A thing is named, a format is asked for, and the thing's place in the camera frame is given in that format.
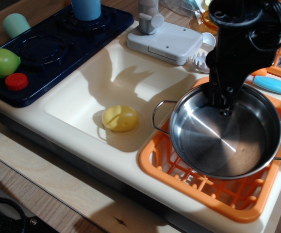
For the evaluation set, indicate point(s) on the yellow plastic lemon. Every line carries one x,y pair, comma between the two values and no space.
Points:
120,118

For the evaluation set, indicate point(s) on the orange plastic carrot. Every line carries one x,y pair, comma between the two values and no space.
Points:
260,72

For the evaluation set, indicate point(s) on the stainless steel pan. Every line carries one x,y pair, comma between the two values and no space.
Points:
221,143

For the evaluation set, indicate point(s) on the orange plastic drying rack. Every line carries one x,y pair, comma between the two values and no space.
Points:
242,200

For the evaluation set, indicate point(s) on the white pasta server blue handle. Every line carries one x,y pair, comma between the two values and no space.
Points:
267,83

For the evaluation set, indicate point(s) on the red bottle cap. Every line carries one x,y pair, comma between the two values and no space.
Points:
16,82

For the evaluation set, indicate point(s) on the blue plastic cup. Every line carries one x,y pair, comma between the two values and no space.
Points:
86,10

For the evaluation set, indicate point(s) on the pale yellow plastic plate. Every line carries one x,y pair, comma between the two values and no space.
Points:
205,4

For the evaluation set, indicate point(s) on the green plastic pear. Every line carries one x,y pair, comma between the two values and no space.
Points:
9,63

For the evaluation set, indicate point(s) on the amber transparent bowl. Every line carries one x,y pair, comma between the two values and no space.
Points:
206,24

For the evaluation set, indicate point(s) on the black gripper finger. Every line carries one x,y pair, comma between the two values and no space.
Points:
214,95
226,106

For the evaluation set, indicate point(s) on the cream toy sink unit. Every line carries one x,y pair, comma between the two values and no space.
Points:
67,120

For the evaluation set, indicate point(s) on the mint green cup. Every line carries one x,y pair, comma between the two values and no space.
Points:
15,24

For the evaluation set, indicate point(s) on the white measuring spoon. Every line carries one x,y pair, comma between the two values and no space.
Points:
208,42

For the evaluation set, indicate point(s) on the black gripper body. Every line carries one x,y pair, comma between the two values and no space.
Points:
248,37

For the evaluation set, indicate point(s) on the dark blue toy stove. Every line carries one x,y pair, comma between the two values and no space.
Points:
57,46

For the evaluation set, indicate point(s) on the grey toy faucet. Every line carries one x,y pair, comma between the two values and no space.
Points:
157,38

